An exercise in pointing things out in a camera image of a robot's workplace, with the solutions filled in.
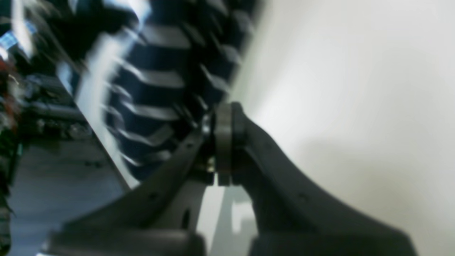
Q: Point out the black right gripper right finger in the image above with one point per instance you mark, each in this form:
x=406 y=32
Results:
x=294 y=216

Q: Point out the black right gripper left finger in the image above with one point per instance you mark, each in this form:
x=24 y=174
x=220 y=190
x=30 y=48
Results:
x=157 y=218

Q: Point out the navy white striped T-shirt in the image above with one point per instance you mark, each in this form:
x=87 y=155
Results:
x=180 y=67

